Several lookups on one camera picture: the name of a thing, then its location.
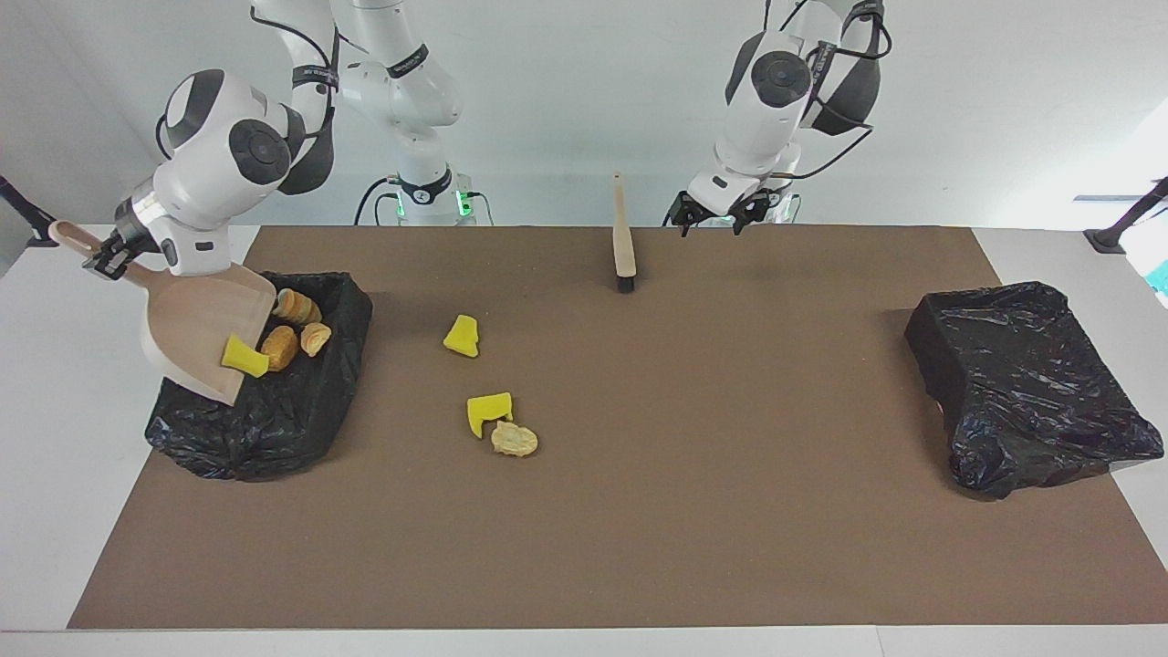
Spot striped orange croissant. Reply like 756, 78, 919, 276
274, 288, 322, 325

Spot brown table mat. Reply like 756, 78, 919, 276
68, 225, 1168, 631

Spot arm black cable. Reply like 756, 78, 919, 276
254, 7, 340, 94
771, 0, 892, 181

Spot pale round cracker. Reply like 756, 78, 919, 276
491, 421, 538, 458

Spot black bag-lined bin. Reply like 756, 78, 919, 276
905, 281, 1164, 500
144, 270, 373, 482

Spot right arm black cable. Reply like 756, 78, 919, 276
254, 7, 340, 94

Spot right base black cable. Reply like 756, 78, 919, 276
355, 176, 402, 226

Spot yellow sponge wedge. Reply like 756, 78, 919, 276
443, 315, 481, 359

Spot black camera stand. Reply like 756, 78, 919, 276
0, 173, 74, 247
1084, 178, 1168, 255

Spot beige hand brush black bristles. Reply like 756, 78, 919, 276
612, 172, 637, 294

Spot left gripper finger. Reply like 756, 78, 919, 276
728, 190, 775, 236
663, 190, 702, 239

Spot yellow sponge notched block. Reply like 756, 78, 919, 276
466, 392, 514, 440

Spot brown bread roll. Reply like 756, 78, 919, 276
260, 326, 300, 371

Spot beige plastic dustpan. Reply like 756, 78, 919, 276
47, 220, 277, 407

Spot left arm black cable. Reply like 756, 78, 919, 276
771, 0, 892, 181

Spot yellow sponge curved piece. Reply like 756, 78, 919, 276
222, 334, 271, 379

